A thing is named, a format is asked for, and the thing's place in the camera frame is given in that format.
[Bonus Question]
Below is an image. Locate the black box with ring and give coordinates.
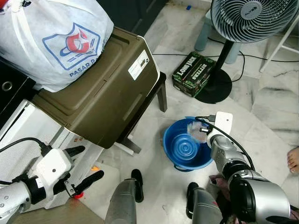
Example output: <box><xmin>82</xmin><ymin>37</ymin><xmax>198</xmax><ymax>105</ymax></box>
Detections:
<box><xmin>0</xmin><ymin>61</ymin><xmax>36</xmax><ymax>127</ymax></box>

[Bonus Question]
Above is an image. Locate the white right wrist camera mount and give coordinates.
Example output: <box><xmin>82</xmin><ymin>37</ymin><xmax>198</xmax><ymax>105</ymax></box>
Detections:
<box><xmin>213</xmin><ymin>111</ymin><xmax>234</xmax><ymax>143</ymax></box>

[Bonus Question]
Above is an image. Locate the black low stool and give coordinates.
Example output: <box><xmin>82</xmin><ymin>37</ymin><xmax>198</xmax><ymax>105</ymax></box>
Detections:
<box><xmin>114</xmin><ymin>71</ymin><xmax>168</xmax><ymax>154</ymax></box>

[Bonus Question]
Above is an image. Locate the silver left robot leg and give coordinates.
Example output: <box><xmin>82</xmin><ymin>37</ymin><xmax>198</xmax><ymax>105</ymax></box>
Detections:
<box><xmin>105</xmin><ymin>169</ymin><xmax>144</xmax><ymax>224</ymax></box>

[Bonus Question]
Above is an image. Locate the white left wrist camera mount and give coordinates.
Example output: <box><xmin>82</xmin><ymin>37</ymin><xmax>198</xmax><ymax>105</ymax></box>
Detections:
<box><xmin>34</xmin><ymin>148</ymin><xmax>73</xmax><ymax>192</ymax></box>

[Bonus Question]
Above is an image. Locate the light blue plastic stool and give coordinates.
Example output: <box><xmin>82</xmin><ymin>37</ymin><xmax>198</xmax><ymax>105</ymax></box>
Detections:
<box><xmin>194</xmin><ymin>9</ymin><xmax>234</xmax><ymax>52</ymax></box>

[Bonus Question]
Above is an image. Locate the silver robot leg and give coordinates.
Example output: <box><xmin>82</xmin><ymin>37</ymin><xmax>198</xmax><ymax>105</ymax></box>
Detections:
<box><xmin>105</xmin><ymin>169</ymin><xmax>144</xmax><ymax>224</ymax></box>
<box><xmin>186</xmin><ymin>182</ymin><xmax>226</xmax><ymax>224</ymax></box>

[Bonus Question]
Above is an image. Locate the black fan power cable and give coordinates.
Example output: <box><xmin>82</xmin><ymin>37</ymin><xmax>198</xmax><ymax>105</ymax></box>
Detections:
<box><xmin>152</xmin><ymin>50</ymin><xmax>299</xmax><ymax>83</ymax></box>

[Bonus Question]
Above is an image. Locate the grey standing fan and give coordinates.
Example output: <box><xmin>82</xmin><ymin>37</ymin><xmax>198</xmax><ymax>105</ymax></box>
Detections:
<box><xmin>194</xmin><ymin>0</ymin><xmax>299</xmax><ymax>104</ymax></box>

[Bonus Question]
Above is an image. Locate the silver right robot leg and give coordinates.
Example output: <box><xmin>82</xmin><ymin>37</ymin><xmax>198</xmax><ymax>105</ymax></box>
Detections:
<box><xmin>186</xmin><ymin>182</ymin><xmax>226</xmax><ymax>224</ymax></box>

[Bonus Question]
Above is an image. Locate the white printed shopping bag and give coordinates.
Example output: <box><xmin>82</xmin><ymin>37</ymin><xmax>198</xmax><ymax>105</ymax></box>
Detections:
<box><xmin>0</xmin><ymin>0</ymin><xmax>114</xmax><ymax>93</ymax></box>

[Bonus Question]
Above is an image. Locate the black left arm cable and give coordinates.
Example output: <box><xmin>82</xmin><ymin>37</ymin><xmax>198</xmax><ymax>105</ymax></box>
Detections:
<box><xmin>0</xmin><ymin>137</ymin><xmax>52</xmax><ymax>157</ymax></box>

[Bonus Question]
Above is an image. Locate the green Long Jack Bitters carton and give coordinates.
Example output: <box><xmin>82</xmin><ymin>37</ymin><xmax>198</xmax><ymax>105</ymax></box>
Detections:
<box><xmin>172</xmin><ymin>51</ymin><xmax>216</xmax><ymax>98</ymax></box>

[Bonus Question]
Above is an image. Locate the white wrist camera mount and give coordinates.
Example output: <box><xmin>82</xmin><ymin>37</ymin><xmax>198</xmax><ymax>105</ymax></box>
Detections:
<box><xmin>34</xmin><ymin>148</ymin><xmax>73</xmax><ymax>192</ymax></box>
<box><xmin>213</xmin><ymin>111</ymin><xmax>234</xmax><ymax>143</ymax></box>

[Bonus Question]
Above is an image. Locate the blue plastic basin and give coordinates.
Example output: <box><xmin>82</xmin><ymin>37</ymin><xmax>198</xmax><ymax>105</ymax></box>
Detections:
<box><xmin>163</xmin><ymin>117</ymin><xmax>216</xmax><ymax>172</ymax></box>

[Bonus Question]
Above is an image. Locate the white metal rack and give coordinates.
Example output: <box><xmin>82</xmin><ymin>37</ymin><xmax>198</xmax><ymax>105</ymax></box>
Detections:
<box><xmin>259</xmin><ymin>14</ymin><xmax>299</xmax><ymax>73</ymax></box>

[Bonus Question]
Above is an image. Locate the person's bare foot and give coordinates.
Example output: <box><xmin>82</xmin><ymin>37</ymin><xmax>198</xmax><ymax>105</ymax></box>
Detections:
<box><xmin>287</xmin><ymin>147</ymin><xmax>299</xmax><ymax>174</ymax></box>

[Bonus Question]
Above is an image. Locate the olive plastic storage box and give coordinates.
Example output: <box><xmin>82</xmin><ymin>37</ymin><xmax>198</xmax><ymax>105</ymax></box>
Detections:
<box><xmin>32</xmin><ymin>27</ymin><xmax>161</xmax><ymax>149</ymax></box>

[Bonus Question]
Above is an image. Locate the dark cabinet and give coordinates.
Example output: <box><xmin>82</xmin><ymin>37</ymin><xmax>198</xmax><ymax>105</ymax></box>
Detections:
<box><xmin>96</xmin><ymin>0</ymin><xmax>170</xmax><ymax>36</ymax></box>

